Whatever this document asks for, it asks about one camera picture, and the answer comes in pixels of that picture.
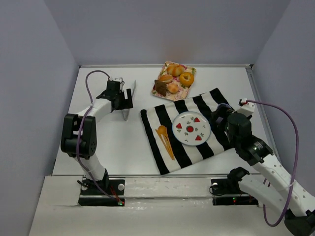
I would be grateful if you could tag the orange bagel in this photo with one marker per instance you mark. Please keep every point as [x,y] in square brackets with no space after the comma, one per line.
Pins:
[186,79]

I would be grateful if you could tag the sesame sandwich bun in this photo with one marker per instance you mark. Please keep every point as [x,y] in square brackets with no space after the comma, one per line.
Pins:
[166,78]

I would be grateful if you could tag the lilac plastic cup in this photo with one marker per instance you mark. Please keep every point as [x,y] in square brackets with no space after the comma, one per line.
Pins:
[224,105]

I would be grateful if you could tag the metal serving tongs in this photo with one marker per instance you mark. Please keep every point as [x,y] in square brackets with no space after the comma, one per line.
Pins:
[125,112]

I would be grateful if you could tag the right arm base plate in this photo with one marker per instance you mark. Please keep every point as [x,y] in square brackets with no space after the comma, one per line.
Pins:
[225,192]

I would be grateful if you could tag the orange plastic knife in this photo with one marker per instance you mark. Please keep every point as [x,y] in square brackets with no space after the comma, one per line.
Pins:
[169,147]

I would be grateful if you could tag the black white striped cloth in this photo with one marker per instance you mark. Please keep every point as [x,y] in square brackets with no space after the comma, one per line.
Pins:
[185,155]

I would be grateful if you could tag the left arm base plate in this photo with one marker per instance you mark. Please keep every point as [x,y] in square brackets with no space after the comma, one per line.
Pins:
[91,196]

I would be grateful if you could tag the brown chocolate croissant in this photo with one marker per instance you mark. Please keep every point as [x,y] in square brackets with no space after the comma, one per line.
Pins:
[160,87]

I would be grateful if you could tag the orange plastic fork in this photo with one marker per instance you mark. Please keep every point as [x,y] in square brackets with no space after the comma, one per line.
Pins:
[165,145]

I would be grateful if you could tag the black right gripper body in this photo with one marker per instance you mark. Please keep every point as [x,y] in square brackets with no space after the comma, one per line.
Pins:
[217,117]

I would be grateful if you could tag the watermelon pattern plate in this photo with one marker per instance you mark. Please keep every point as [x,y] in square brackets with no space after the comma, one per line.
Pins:
[191,128]

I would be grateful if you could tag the large striped bread roll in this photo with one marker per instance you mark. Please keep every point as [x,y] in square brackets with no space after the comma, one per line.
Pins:
[175,70]

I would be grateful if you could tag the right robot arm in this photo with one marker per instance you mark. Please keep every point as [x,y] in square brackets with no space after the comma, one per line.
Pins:
[280,192]

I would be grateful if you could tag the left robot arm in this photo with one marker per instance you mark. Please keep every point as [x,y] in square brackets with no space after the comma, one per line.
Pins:
[79,135]

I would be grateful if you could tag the small round bread roll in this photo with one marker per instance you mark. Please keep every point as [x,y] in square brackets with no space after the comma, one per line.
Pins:
[172,88]

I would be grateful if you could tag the orange plastic spoon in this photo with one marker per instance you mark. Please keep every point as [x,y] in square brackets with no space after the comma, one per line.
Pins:
[162,130]

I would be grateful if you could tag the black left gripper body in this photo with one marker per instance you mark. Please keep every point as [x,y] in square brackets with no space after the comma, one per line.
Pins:
[127,99]

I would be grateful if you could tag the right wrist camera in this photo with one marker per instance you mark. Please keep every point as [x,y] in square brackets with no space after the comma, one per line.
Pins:
[246,108]

